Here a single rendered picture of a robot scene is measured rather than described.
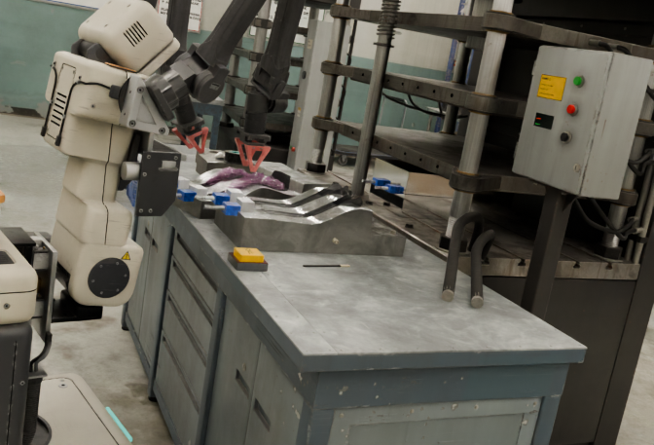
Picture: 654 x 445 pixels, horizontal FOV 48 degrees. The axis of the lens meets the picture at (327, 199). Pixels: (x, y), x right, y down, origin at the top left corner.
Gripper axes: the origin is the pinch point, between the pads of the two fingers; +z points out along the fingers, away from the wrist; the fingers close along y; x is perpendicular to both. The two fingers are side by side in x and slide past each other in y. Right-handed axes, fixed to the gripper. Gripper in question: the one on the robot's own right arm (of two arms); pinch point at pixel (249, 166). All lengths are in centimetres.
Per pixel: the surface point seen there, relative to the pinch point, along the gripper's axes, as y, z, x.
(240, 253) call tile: -23.1, 17.0, 7.1
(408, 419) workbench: -69, 37, -18
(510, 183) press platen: 10, 2, -95
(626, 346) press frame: -1, 58, -155
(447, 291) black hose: -44, 19, -40
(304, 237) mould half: -8.5, 16.9, -15.3
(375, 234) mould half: -6.9, 15.9, -37.9
